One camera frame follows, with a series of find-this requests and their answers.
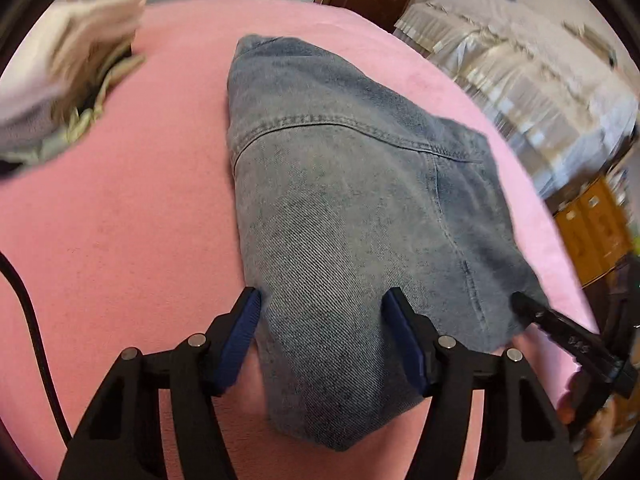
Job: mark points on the wooden drawer cabinet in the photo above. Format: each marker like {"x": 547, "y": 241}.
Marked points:
{"x": 595, "y": 230}

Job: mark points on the stack of folded clothes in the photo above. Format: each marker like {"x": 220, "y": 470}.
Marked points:
{"x": 65, "y": 70}

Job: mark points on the pink bed blanket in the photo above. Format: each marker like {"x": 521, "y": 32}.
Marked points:
{"x": 150, "y": 210}

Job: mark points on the furniture under white lace cover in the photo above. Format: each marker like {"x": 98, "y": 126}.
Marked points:
{"x": 525, "y": 70}

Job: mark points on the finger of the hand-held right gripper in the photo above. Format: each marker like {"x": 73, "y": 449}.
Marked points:
{"x": 555, "y": 327}

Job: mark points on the blue denim jeans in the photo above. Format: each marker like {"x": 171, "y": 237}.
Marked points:
{"x": 350, "y": 210}

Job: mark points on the person's right hand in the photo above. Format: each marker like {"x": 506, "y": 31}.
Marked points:
{"x": 567, "y": 410}

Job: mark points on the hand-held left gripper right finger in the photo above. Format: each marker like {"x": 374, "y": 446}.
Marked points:
{"x": 407, "y": 347}

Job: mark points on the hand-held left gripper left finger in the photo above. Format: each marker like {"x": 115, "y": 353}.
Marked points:
{"x": 239, "y": 342}

